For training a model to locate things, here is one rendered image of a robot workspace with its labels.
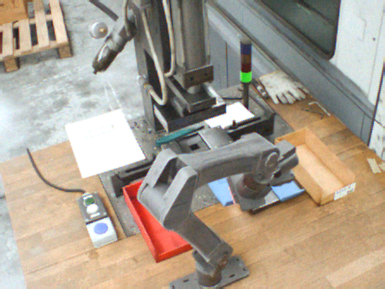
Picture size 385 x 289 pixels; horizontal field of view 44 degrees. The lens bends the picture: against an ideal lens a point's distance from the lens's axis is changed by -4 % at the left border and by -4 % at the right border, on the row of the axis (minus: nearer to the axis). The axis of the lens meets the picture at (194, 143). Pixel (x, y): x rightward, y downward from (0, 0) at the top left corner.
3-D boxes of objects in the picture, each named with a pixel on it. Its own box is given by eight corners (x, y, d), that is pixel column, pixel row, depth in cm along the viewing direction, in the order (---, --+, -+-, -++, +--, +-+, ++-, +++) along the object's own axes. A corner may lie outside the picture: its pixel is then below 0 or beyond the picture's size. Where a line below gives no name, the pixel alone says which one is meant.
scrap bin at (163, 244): (156, 263, 127) (153, 249, 123) (125, 201, 144) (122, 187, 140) (198, 247, 130) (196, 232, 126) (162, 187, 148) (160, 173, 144)
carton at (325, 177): (319, 208, 138) (321, 189, 133) (273, 156, 156) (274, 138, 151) (353, 193, 142) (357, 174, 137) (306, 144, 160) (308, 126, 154)
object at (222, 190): (226, 210, 126) (227, 201, 124) (202, 175, 137) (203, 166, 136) (250, 203, 128) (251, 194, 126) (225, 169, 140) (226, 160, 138)
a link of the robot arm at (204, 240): (218, 235, 120) (157, 175, 95) (236, 251, 115) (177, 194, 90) (201, 253, 119) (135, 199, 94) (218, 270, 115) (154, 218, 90)
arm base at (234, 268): (163, 267, 116) (175, 289, 111) (237, 236, 122) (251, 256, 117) (167, 285, 121) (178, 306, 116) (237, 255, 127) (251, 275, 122)
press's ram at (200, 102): (170, 143, 136) (159, 49, 117) (138, 95, 154) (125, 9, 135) (229, 123, 141) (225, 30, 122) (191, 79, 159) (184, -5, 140)
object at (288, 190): (284, 205, 137) (284, 197, 135) (257, 171, 148) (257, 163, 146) (304, 196, 139) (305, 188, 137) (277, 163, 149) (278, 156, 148)
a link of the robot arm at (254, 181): (259, 162, 117) (269, 151, 111) (273, 182, 115) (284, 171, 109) (237, 177, 114) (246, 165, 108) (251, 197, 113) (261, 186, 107)
